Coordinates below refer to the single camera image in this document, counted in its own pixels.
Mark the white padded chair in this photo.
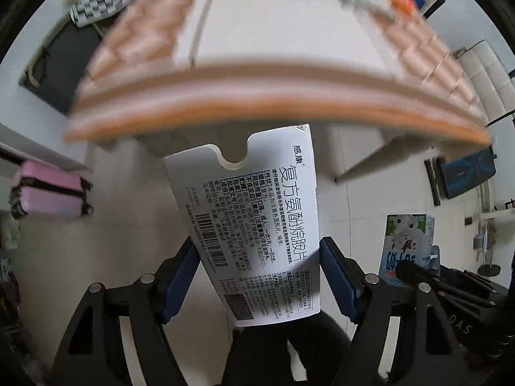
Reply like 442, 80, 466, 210
456, 40, 514, 124

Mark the white medicine box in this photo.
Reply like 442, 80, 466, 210
163, 124, 320, 327

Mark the blue white milk carton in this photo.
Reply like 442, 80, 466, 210
379, 214, 435, 287

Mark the pink suitcase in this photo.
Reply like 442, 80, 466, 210
9, 161, 94, 220

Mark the checkered tablecloth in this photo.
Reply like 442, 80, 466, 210
64, 0, 491, 148

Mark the dark folding bed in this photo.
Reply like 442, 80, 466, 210
18, 18, 102, 116

